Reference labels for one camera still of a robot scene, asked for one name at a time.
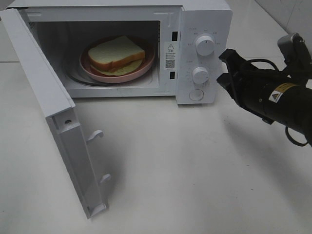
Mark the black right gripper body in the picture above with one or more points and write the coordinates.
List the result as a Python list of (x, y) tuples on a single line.
[(252, 85)]

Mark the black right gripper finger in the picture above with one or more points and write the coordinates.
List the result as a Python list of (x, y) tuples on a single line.
[(226, 81), (232, 60)]

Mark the white microwave knob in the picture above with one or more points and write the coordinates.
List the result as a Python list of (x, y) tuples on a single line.
[(205, 44), (200, 75)]

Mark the round microwave door button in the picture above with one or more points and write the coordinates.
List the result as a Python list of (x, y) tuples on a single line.
[(196, 95)]

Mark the pink round plate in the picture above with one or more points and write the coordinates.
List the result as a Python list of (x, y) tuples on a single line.
[(141, 70)]

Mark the white bread sandwich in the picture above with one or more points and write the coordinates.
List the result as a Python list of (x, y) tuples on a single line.
[(116, 57)]

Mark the white microwave door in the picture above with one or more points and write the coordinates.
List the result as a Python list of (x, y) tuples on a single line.
[(60, 113)]

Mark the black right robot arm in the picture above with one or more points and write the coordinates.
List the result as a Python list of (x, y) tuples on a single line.
[(289, 104)]

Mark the white microwave oven body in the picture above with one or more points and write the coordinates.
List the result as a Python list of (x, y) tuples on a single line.
[(64, 28)]

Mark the white warning label sticker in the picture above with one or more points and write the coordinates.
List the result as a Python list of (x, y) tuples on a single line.
[(170, 55)]

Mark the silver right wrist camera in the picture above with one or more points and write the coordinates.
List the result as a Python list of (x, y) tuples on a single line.
[(297, 58)]

